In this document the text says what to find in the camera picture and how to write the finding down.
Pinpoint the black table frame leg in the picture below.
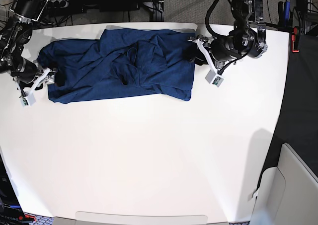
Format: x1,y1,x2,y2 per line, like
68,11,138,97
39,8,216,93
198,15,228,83
142,0,165,22

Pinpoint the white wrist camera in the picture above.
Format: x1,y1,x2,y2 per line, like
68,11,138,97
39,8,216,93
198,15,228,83
20,94,36,107
205,70,224,87

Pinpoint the blue long-sleeve shirt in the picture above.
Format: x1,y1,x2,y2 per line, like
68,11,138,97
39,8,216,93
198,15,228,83
37,28,195,104

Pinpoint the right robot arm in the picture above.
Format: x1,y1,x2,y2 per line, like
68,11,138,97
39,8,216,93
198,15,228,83
0,0,65,96

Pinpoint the black power strip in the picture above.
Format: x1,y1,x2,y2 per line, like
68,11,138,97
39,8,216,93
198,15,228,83
48,0,69,9

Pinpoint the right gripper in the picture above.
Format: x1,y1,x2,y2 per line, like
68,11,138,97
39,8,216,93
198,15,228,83
14,68,66,96

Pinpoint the beige plastic bin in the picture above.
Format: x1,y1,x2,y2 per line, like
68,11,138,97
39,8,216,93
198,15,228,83
250,144,318,225

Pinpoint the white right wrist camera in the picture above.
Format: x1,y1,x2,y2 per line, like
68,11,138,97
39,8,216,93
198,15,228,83
20,94,36,107

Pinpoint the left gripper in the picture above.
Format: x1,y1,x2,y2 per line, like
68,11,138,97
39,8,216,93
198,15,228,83
182,35,236,75

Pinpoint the red clamp on frame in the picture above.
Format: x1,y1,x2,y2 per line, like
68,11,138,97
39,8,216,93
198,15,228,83
291,26,301,53

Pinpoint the black box with red label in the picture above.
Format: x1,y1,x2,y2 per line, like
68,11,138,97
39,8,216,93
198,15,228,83
0,158,36,225

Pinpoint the blue handled tool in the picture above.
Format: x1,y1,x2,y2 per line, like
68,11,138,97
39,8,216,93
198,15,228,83
283,1,290,24

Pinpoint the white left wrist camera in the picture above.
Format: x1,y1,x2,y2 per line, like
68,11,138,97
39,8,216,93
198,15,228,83
205,70,224,87

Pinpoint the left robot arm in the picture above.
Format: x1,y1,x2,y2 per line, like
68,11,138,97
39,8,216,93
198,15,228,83
184,0,267,75

